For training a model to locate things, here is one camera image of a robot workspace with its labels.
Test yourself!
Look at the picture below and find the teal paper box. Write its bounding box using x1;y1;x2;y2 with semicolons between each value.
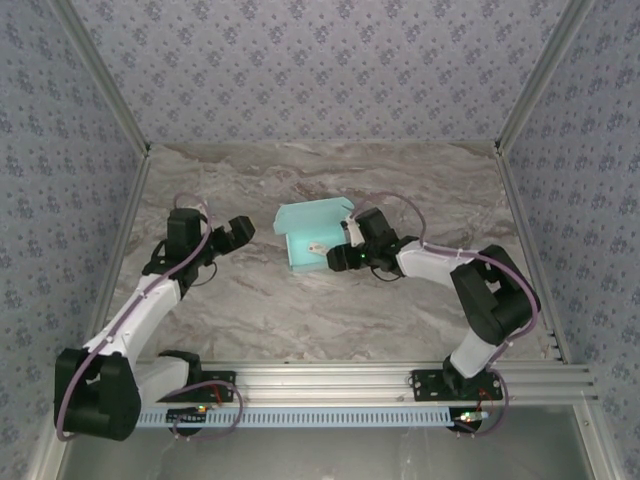
273;196;357;275

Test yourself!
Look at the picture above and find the small circuit board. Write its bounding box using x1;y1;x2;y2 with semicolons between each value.
452;408;490;432
166;405;211;427

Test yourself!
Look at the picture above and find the grey metal panel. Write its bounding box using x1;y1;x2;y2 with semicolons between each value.
27;404;619;480

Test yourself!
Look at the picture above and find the purple cable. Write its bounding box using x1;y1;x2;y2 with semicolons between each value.
52;192;245;444
349;193;542;440

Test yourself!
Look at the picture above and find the aluminium side rail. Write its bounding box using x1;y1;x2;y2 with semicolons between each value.
494;149;574;365
82;149;154;351

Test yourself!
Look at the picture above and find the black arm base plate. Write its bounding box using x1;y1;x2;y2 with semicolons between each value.
410;368;504;404
149;369;237;404

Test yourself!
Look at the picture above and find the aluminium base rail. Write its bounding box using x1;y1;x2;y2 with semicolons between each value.
134;363;600;405

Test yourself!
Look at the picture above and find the aluminium frame post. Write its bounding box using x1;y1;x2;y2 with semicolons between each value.
493;0;601;159
48;0;154;160

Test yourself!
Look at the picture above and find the slotted pale cable duct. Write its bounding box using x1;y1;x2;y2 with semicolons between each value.
134;405;454;430

